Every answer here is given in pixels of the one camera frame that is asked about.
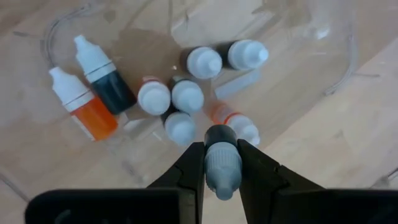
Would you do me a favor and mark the small brown dye bottle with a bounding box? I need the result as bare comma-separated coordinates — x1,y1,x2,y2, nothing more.
180,45,224,80

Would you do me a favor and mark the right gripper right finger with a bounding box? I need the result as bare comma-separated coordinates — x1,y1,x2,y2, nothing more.
237,138,326,224

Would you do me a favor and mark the small orange dye bottle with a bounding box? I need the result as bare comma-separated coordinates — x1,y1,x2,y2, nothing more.
208,101,261,147
49,66,119,142
136,76,172,116

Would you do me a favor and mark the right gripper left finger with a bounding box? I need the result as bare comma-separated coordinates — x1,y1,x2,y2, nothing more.
146,141,206,224

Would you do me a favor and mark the small maroon dye bottle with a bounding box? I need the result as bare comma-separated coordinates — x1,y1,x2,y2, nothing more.
216,39,270,72

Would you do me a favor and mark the small dark green dye bottle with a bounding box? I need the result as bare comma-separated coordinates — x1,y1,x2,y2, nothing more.
73,34,138,116

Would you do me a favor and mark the small blue dye bottle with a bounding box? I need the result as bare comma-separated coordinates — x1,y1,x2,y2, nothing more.
167,74,205,115

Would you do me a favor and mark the small black dye bottle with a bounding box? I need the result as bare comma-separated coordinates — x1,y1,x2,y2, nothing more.
160,107,197,147
203,124,243,202

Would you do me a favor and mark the clear plastic bin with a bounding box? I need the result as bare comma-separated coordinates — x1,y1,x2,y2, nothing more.
0,0,398,203

